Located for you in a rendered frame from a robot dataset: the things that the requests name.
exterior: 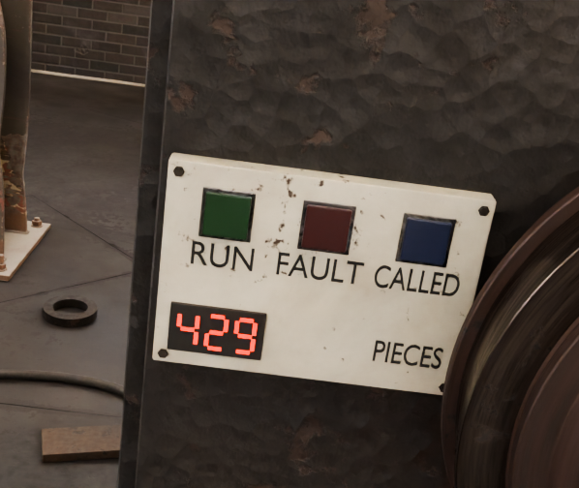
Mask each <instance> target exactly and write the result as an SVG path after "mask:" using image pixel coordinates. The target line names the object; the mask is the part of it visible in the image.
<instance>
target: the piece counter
mask: <svg viewBox="0 0 579 488"><path fill-rule="evenodd" d="M199 319H200V317H198V316H196V323H195V328H197V329H199ZM211 319H219V320H225V316H221V315H213V314H211ZM181 321H182V315H181V314H178V316H177V326H181ZM240 321H242V322H250V323H252V324H253V331H252V335H253V336H256V335H257V327H258V324H257V323H254V320H252V319H244V318H240ZM228 327H229V320H225V323H224V332H228ZM195 328H192V327H183V326H181V330H182V331H190V332H195ZM238 329H239V321H235V326H234V333H237V334H238ZM209 334H213V335H221V336H223V331H215V330H209ZM209 334H207V333H205V335H204V344H203V345H204V346H208V339H209ZM252 335H246V334H238V338H245V339H251V346H250V350H249V351H243V350H236V353H241V354H249V353H250V351H254V349H255V342H256V340H254V339H252ZM193 344H194V345H197V344H198V332H195V333H194V342H193ZM207 349H208V350H210V351H221V348H218V347H210V346H208V348H207Z"/></svg>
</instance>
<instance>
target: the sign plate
mask: <svg viewBox="0 0 579 488"><path fill-rule="evenodd" d="M206 192H214V193H222V194H230V195H237V196H244V197H251V198H252V202H251V210H250V219H249V226H248V234H247V239H246V240H243V239H235V238H227V237H221V236H213V235H205V234H202V226H203V216H204V206H205V197H206ZM308 204H312V205H318V206H326V207H334V208H342V209H348V210H351V211H352V214H351V220H350V231H349V237H348V243H347V249H346V251H345V252H344V253H342V252H334V251H326V250H320V249H312V248H304V247H301V243H302V236H303V230H304V224H305V217H306V210H307V205H308ZM495 207H496V201H495V199H494V198H493V196H492V195H491V194H486V193H479V192H471V191H464V190H456V189H448V188H442V187H434V186H426V185H419V184H412V183H404V182H397V181H389V180H381V179H375V178H367V177H359V176H352V175H344V174H337V173H330V172H322V171H314V170H307V169H300V168H286V167H278V166H271V165H264V164H256V163H248V162H241V161H234V160H226V159H219V158H211V157H203V156H197V155H189V154H181V153H172V154H171V156H170V158H169V160H168V180H167V191H166V203H165V216H164V227H163V239H162V251H161V262H160V274H159V286H158V298H157V310H156V321H155V333H154V345H153V359H154V360H161V361H168V362H176V363H184V364H193V365H200V366H208V367H216V368H224V369H231V370H239V371H248V372H256V373H264V374H271V375H279V376H287V377H296V378H303V379H311V380H319V381H334V382H341V383H350V384H358V385H366V386H373V387H381V388H389V389H398V390H406V391H413V392H421V393H429V394H437V395H442V394H443V387H444V381H445V376H446V372H447V368H448V364H449V360H450V357H451V354H452V351H453V348H454V345H455V343H456V340H457V337H458V334H459V332H460V330H461V327H462V325H463V323H464V320H465V318H466V316H467V314H468V312H469V310H470V308H471V306H472V305H473V300H474V296H475V292H476V287H477V283H478V279H479V274H480V270H481V265H482V262H483V258H484V253H485V249H486V245H487V240H488V236H489V232H490V227H491V224H492V220H493V215H494V211H495ZM408 218H416V219H424V220H432V221H439V222H447V223H451V224H452V228H451V233H450V236H449V241H448V246H447V250H446V255H445V260H444V264H443V265H440V264H433V263H425V262H417V261H410V260H402V259H400V254H401V249H402V244H403V238H404V233H405V228H406V223H407V219H408ZM178 314H181V315H182V321H181V326H183V327H192V328H195V323H196V316H198V317H200V319H199V329H197V328H195V332H198V344H197V345H194V344H193V342H194V333H195V332H190V331H182V330H181V326H177V316H178ZM211 314H213V315H221V316H225V320H229V327H228V332H224V323H225V320H219V319H211ZM240 318H244V319H252V320H254V323H257V324H258V327H257V335H256V336H253V335H252V331H253V324H252V323H250V322H242V321H240ZM235 321H239V329H238V334H246V335H252V339H254V340H256V342H255V349H254V351H250V353H249V354H241V353H236V350H243V351H249V350H250V346H251V339H245V338H238V334H237V333H234V326H235ZM209 330H215V331H223V336H221V335H213V334H209ZM205 333H207V334H209V339H208V346H210V347H218V348H221V351H210V350H208V349H207V348H208V346H204V345H203V344H204V335H205Z"/></svg>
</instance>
